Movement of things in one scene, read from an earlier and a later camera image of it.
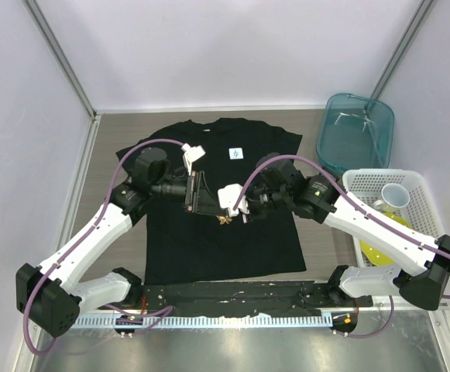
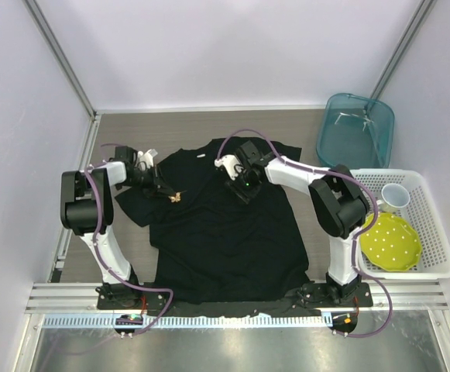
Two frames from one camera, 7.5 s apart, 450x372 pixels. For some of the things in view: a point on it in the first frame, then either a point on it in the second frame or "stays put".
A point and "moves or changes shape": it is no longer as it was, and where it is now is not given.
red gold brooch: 223,220 moves or changes shape
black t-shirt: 186,248 moves or changes shape
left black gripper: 197,198 -> 158,183
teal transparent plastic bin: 354,132 stays put
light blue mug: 393,197 stays put
